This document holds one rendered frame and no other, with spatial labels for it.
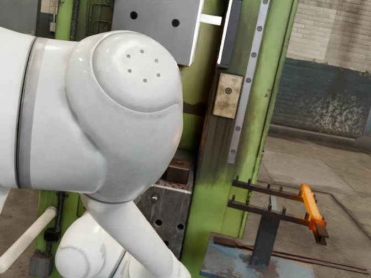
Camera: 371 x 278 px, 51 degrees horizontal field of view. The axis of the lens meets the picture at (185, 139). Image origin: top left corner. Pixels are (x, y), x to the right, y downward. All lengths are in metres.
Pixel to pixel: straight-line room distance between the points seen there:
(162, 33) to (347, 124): 6.93
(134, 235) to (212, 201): 1.10
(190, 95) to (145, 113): 1.64
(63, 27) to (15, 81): 1.36
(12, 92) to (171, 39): 1.15
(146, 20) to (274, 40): 0.50
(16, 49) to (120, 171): 0.12
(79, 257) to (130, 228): 0.23
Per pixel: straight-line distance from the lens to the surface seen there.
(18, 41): 0.33
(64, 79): 0.30
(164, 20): 1.43
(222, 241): 1.55
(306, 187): 1.56
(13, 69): 0.31
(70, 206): 1.81
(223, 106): 1.56
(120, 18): 1.46
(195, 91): 1.91
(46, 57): 0.32
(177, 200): 1.48
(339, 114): 8.04
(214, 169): 1.64
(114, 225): 0.58
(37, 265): 1.94
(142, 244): 0.64
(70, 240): 0.82
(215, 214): 1.72
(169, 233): 1.54
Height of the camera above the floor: 1.46
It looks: 14 degrees down
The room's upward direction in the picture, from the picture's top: 10 degrees clockwise
